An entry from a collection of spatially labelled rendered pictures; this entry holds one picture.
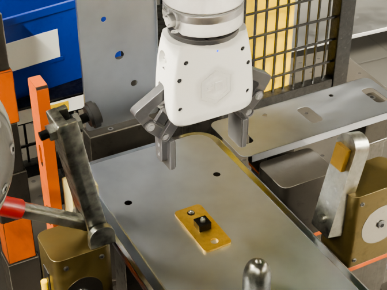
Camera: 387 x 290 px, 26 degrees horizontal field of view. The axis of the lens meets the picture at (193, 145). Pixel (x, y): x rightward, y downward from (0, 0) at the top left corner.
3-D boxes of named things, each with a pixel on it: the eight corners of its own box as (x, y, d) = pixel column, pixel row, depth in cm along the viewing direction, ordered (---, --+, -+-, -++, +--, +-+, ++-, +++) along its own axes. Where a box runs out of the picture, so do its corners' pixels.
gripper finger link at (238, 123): (242, 100, 93) (241, 149, 97) (266, 93, 95) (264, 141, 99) (228, 87, 96) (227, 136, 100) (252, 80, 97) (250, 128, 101)
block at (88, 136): (168, 266, 141) (164, 116, 124) (102, 290, 136) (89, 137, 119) (160, 255, 143) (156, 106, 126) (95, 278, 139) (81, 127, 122)
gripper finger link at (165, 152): (148, 128, 89) (151, 178, 93) (175, 119, 90) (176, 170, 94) (136, 113, 91) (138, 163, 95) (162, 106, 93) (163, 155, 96)
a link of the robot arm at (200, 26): (181, 23, 81) (182, 51, 83) (260, 4, 84) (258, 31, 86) (144, -9, 87) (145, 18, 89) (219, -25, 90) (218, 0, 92)
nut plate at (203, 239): (232, 243, 101) (233, 236, 100) (205, 254, 99) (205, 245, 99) (199, 205, 107) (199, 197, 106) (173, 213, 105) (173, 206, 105)
